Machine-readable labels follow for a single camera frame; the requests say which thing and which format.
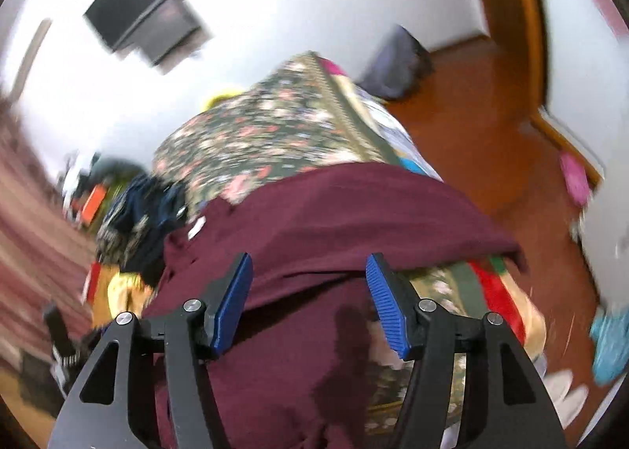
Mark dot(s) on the wooden door frame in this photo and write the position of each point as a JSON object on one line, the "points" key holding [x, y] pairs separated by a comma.
{"points": [[530, 46]]}

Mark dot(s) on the floral bedspread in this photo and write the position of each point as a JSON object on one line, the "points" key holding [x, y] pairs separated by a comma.
{"points": [[275, 130]]}

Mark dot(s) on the wall-mounted television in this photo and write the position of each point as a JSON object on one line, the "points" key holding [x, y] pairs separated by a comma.
{"points": [[147, 7]]}

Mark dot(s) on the pile of dark clothes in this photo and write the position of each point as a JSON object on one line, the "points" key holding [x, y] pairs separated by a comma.
{"points": [[142, 218]]}

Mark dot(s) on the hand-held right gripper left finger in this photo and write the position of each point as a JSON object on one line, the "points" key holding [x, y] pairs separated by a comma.
{"points": [[235, 294]]}

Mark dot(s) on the yellow-green object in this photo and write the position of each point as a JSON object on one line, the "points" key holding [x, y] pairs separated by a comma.
{"points": [[219, 98]]}

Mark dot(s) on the dark bag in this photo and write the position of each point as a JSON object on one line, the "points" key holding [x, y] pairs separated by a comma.
{"points": [[396, 67]]}

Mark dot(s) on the pink object on wall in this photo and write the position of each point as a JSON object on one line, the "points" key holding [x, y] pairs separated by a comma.
{"points": [[576, 179]]}

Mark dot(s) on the white slippers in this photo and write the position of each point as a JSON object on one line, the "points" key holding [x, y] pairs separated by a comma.
{"points": [[565, 395]]}

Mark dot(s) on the turquoise cloth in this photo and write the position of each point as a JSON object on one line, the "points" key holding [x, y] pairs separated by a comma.
{"points": [[609, 346]]}

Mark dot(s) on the yellow cloth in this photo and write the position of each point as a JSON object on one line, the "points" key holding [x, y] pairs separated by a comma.
{"points": [[123, 292]]}

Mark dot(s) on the orange box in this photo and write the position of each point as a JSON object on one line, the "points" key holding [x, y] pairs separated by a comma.
{"points": [[91, 203]]}

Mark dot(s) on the maroon garment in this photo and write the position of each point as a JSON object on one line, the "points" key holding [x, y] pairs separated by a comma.
{"points": [[314, 228]]}

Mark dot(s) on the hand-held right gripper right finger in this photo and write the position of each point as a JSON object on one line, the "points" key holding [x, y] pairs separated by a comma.
{"points": [[385, 302]]}

